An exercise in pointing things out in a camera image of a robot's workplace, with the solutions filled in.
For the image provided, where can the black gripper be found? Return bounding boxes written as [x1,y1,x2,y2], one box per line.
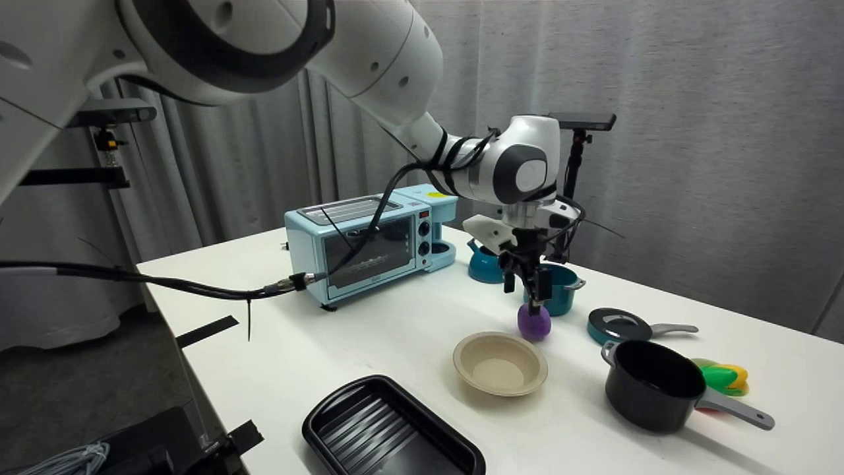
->
[501,200,566,313]

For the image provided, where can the purple plush toy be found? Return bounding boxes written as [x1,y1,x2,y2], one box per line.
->
[514,302,553,343]

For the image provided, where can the teal toy pot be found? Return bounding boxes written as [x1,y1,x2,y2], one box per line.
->
[525,261,587,320]

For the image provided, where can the beige round plate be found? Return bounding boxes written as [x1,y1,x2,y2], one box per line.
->
[450,330,551,398]

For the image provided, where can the green yellow plush toy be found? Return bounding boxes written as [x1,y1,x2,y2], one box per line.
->
[691,357,752,398]

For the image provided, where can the teal cup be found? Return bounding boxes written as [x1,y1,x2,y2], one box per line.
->
[464,239,508,286]

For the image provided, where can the light blue toaster oven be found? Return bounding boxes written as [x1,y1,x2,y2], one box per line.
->
[281,186,462,310]

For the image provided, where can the black ridged grill tray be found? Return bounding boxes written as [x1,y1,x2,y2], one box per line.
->
[301,373,488,475]

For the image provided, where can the grey curtain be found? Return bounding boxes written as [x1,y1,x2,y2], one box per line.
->
[87,0,844,346]

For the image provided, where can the grey blue cloth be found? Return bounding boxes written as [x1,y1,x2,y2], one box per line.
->
[16,439,116,475]

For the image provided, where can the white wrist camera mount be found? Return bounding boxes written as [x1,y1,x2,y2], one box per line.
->
[462,212,517,258]

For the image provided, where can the grey pan with handle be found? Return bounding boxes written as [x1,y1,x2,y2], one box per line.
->
[586,306,700,348]

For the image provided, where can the black camera stand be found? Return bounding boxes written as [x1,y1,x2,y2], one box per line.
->
[562,129,590,203]

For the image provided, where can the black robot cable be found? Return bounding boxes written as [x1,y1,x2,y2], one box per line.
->
[326,129,495,276]

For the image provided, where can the black bar camera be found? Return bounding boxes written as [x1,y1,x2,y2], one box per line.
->
[549,112,619,134]

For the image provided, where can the black pot with grey handle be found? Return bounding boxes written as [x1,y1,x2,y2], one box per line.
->
[598,339,778,435]

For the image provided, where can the black table bracket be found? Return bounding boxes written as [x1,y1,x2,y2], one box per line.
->
[205,418,267,460]
[173,314,241,351]

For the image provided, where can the black toaster power cable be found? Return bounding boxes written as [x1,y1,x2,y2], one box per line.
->
[0,258,310,305]

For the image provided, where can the black wall rail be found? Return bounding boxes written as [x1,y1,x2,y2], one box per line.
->
[16,163,132,190]

